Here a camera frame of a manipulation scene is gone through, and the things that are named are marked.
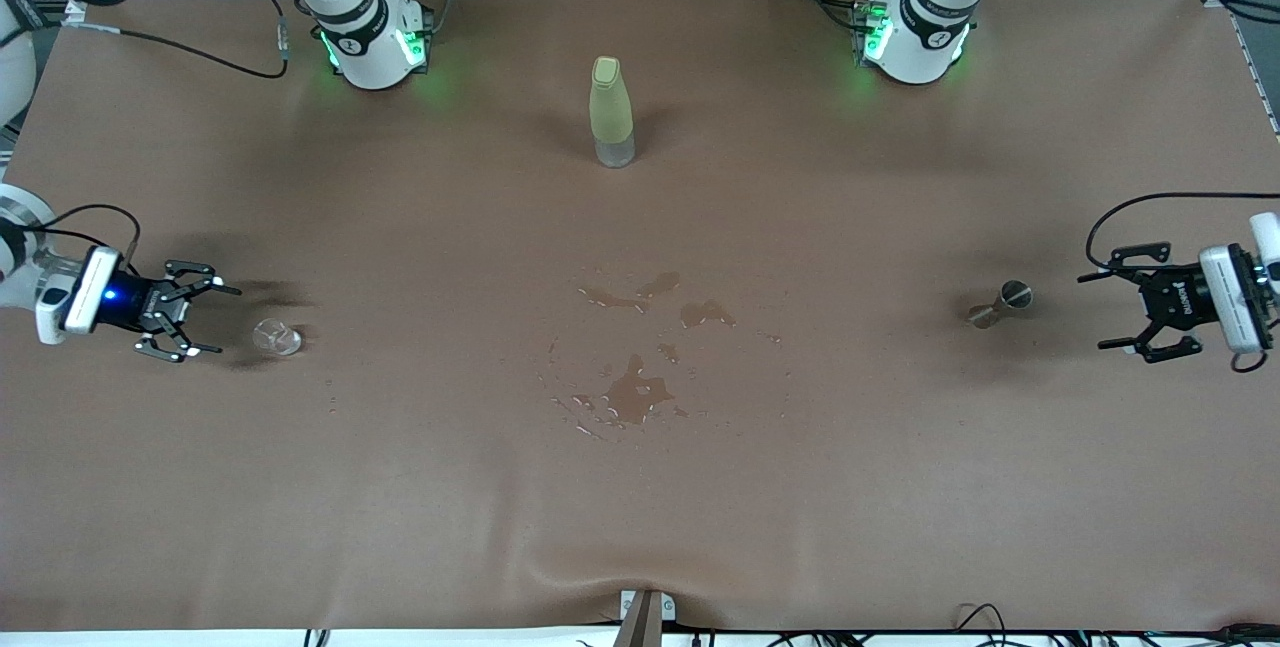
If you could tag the yellow green bottle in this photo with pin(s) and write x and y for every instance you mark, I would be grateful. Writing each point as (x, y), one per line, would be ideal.
(611, 112)

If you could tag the steel double cone jigger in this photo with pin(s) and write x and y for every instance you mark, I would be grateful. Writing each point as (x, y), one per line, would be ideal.
(1015, 295)

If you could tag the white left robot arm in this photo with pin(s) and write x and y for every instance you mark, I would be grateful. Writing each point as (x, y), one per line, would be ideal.
(915, 37)

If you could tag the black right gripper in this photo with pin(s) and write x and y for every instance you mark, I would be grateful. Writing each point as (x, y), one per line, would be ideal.
(133, 304)

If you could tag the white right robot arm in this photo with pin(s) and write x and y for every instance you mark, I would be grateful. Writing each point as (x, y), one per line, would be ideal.
(370, 47)

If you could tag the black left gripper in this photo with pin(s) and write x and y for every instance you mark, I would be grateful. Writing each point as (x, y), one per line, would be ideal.
(1177, 300)

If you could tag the clear glass measuring beaker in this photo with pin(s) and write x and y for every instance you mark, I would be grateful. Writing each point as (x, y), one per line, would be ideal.
(278, 337)

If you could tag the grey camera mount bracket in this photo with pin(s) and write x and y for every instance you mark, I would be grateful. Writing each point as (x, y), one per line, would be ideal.
(643, 622)

